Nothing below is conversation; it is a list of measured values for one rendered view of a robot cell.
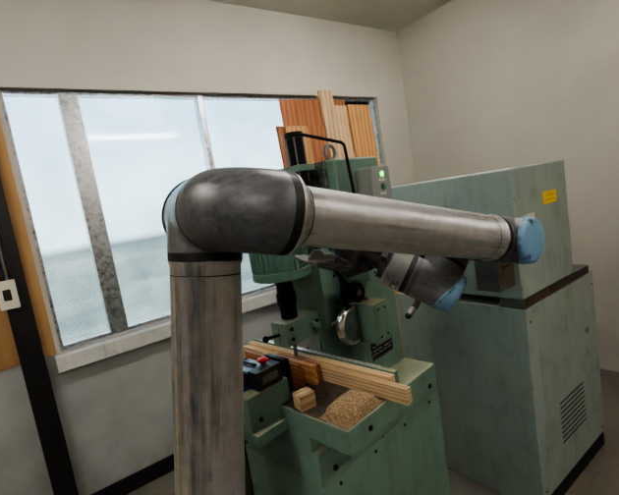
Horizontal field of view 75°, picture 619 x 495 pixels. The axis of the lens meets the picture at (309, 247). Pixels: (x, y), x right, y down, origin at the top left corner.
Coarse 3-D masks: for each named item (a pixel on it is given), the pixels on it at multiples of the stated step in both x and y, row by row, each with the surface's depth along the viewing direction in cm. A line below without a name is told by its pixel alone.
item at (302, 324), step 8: (304, 312) 124; (312, 312) 123; (280, 320) 120; (288, 320) 119; (296, 320) 118; (304, 320) 120; (312, 320) 123; (272, 328) 120; (280, 328) 117; (288, 328) 116; (296, 328) 118; (304, 328) 120; (312, 328) 123; (280, 336) 118; (288, 336) 116; (296, 336) 118; (304, 336) 120; (280, 344) 118; (288, 344) 116; (296, 344) 121
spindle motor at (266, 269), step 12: (300, 252) 113; (252, 264) 115; (264, 264) 111; (276, 264) 110; (288, 264) 111; (300, 264) 113; (264, 276) 111; (276, 276) 110; (288, 276) 111; (300, 276) 112
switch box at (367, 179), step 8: (368, 168) 123; (376, 168) 124; (384, 168) 127; (360, 176) 126; (368, 176) 123; (376, 176) 124; (384, 176) 127; (360, 184) 126; (368, 184) 124; (376, 184) 124; (360, 192) 127; (368, 192) 124; (376, 192) 124
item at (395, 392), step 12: (252, 348) 138; (324, 372) 113; (336, 372) 109; (348, 372) 107; (336, 384) 110; (348, 384) 107; (360, 384) 104; (372, 384) 101; (384, 384) 98; (396, 384) 97; (384, 396) 99; (396, 396) 96; (408, 396) 94
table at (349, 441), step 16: (320, 384) 112; (288, 400) 106; (320, 400) 103; (384, 400) 98; (288, 416) 102; (304, 416) 98; (368, 416) 93; (384, 416) 97; (256, 432) 99; (272, 432) 100; (304, 432) 99; (320, 432) 94; (336, 432) 90; (352, 432) 88; (368, 432) 93; (336, 448) 91; (352, 448) 88
